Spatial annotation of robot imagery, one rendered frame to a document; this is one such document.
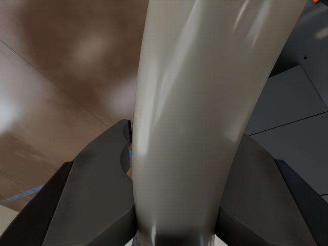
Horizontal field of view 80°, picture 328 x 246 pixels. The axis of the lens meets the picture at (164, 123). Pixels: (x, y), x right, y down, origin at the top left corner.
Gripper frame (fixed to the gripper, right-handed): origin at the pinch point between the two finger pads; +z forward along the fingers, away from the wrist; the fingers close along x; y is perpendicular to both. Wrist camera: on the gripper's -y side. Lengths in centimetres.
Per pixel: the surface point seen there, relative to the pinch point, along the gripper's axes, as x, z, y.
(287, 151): 54, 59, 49
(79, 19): -51, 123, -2
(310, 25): 74, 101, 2
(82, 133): -86, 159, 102
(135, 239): -18, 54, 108
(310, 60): 83, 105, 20
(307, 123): 64, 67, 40
